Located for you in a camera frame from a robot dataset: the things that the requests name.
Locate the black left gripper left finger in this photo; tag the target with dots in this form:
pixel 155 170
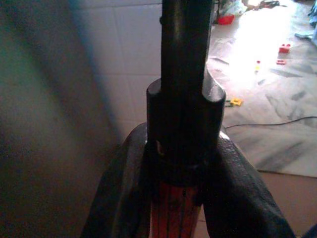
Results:
pixel 116 193

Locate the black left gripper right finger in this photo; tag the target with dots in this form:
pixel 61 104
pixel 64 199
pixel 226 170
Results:
pixel 242 196

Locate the white marbled floor mat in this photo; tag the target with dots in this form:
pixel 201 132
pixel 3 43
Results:
pixel 267 99

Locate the yellow green toy brick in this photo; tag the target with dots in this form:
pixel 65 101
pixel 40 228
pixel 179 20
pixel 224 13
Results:
pixel 235 101

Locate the small red yellow toy brick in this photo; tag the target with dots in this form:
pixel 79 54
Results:
pixel 257 65

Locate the flat red toy brick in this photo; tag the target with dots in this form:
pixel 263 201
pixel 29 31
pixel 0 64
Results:
pixel 280 62

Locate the large red toy brick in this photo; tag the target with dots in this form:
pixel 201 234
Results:
pixel 284 48

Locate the red plastic toy tub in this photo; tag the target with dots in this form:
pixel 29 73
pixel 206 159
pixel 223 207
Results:
pixel 225 19

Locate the blue cloth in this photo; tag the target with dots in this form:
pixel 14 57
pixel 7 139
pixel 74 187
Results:
pixel 309 27

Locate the clear plastic bag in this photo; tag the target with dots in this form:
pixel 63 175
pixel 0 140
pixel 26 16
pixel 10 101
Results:
pixel 234 8

